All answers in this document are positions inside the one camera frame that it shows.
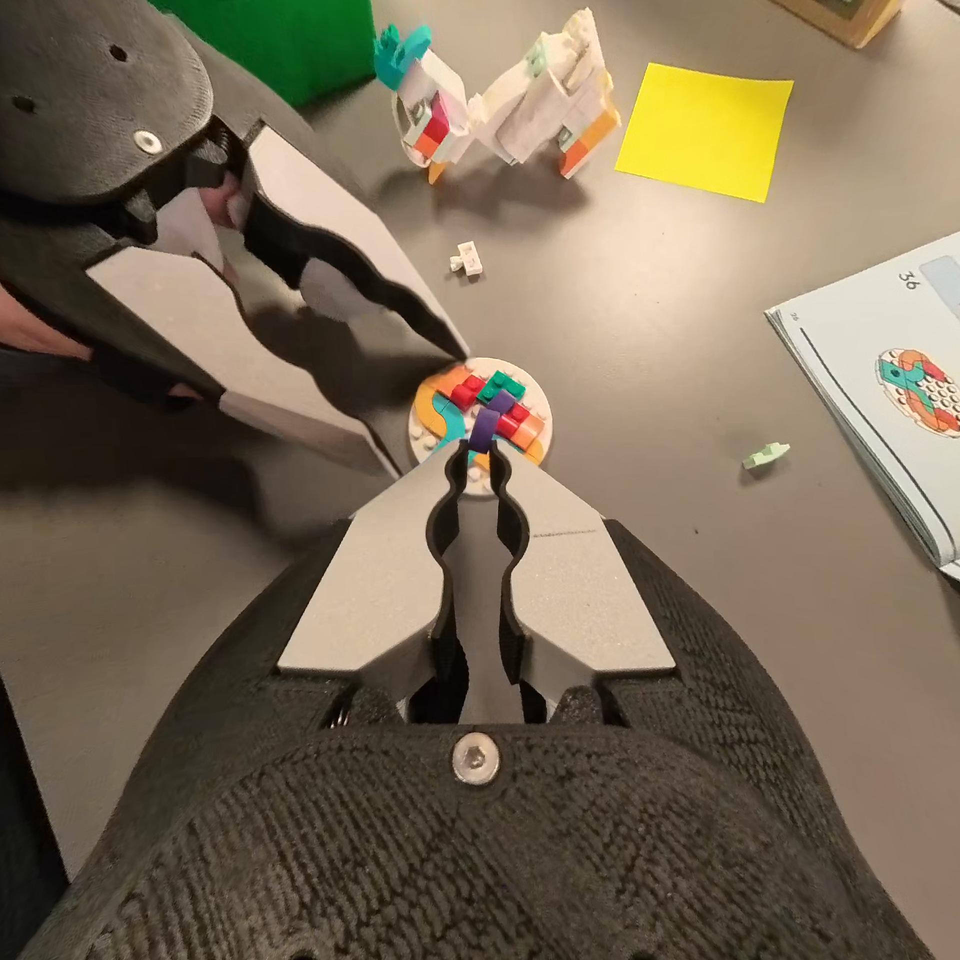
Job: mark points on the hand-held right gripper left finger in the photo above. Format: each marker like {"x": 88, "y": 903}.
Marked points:
{"x": 360, "y": 592}

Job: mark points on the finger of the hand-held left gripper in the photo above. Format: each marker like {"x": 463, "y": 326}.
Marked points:
{"x": 225, "y": 337}
{"x": 337, "y": 217}

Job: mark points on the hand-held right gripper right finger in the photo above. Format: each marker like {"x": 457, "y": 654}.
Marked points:
{"x": 592, "y": 592}

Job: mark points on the stack of green storage bins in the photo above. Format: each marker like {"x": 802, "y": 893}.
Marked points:
{"x": 285, "y": 45}

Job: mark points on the white lego model with coloured bricks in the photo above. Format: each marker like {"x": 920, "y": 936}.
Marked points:
{"x": 450, "y": 420}

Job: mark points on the purple lego piece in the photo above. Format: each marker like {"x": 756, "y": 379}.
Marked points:
{"x": 487, "y": 426}

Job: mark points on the white lego clip piece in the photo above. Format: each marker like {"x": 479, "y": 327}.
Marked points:
{"x": 469, "y": 259}

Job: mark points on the white lego bird model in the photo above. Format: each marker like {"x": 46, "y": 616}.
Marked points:
{"x": 525, "y": 112}

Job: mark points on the light green lego brick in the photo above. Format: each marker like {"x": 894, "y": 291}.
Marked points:
{"x": 765, "y": 456}

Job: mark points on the lego instruction booklet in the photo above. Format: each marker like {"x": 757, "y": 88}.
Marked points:
{"x": 862, "y": 390}

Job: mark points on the colourful lego set box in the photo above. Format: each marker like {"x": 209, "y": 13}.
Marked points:
{"x": 840, "y": 19}

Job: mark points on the person's left hand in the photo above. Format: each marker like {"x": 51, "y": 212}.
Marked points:
{"x": 37, "y": 330}

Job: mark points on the yellow sticky note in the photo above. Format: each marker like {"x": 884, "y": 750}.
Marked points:
{"x": 701, "y": 131}

